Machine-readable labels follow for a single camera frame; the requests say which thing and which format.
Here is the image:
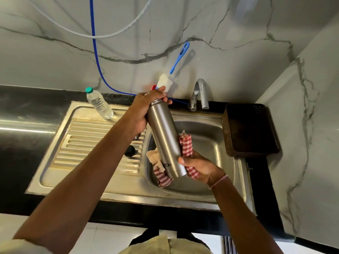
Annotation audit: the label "person's right hand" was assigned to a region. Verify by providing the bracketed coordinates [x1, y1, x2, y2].
[178, 150, 228, 189]

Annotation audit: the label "person's left hand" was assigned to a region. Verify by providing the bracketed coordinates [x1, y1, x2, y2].
[126, 85, 173, 138]

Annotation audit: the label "red checkered cloth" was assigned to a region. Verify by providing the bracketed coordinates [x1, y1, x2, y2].
[146, 130, 201, 188]

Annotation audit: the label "blue white bottle brush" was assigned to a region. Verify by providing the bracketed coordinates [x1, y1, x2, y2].
[155, 41, 191, 91]

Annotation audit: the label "steel flask bottle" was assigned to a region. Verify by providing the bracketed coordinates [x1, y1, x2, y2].
[147, 98, 188, 180]

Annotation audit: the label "clear plastic water bottle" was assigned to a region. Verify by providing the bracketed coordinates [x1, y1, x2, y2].
[84, 87, 115, 120]

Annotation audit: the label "person's right forearm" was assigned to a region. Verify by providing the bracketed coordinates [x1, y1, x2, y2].
[211, 177, 284, 254]

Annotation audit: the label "person's left forearm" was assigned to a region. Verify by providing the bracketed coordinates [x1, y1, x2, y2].
[12, 111, 138, 254]

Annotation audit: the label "dark woven tray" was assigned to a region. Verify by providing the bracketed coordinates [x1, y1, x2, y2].
[221, 103, 281, 158]

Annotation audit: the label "chrome sink faucet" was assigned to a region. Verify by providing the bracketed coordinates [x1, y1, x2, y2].
[189, 78, 210, 112]

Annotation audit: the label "dark striped floor grate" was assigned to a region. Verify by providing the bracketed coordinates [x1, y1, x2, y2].
[223, 236, 238, 254]

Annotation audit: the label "dark trousers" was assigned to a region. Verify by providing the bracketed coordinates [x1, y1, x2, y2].
[129, 228, 210, 249]

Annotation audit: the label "stainless steel sink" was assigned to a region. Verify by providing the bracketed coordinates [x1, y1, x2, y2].
[24, 101, 257, 216]

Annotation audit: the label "red white thread bracelet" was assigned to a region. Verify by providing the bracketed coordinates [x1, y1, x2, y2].
[207, 174, 229, 191]

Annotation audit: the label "white hose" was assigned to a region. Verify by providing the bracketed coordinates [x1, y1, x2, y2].
[25, 0, 156, 40]

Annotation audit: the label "blue hose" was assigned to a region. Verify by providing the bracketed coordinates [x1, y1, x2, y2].
[89, 0, 191, 106]

